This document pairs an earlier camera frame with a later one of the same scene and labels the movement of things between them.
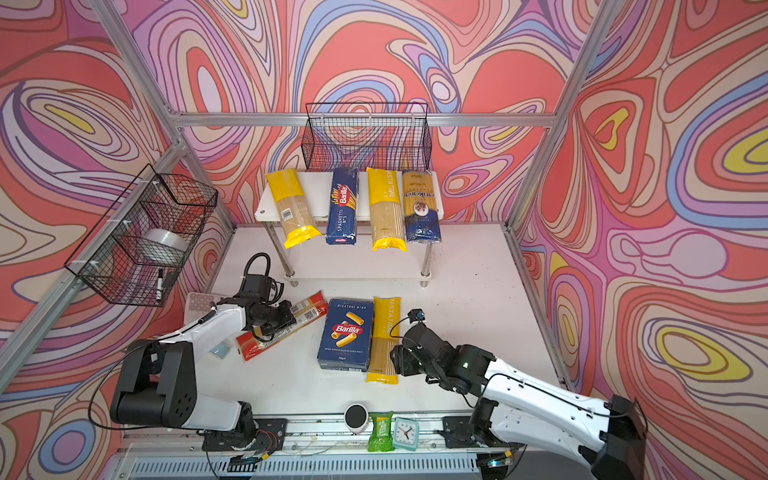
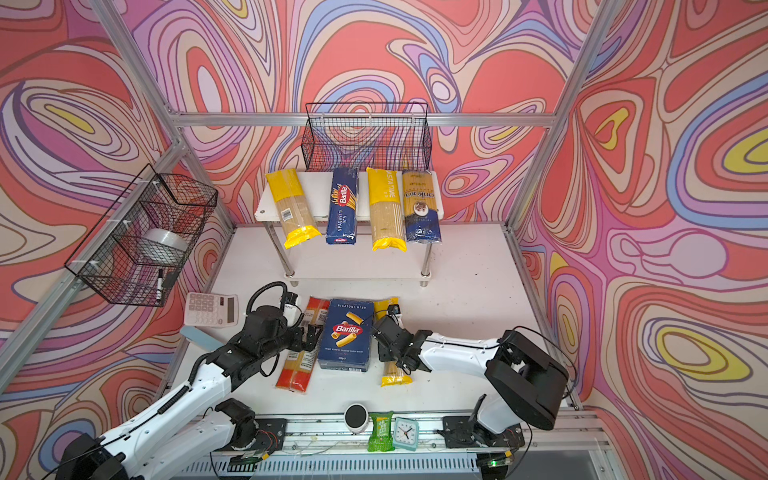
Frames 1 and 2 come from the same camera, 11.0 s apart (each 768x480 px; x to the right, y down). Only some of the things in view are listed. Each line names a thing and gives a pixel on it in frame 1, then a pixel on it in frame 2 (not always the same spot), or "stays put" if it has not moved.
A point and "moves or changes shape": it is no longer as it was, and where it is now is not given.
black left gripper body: x=275 y=318 -> x=293 y=340
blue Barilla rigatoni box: x=347 y=334 stays put
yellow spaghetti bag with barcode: x=298 y=218 stays put
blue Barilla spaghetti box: x=343 y=207 stays put
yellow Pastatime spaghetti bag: x=385 y=332 moves or changes shape
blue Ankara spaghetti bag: x=421 y=207 stays put
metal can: x=163 y=247 stays put
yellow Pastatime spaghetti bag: x=386 y=220 stays put
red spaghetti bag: x=305 y=312 moves or changes shape
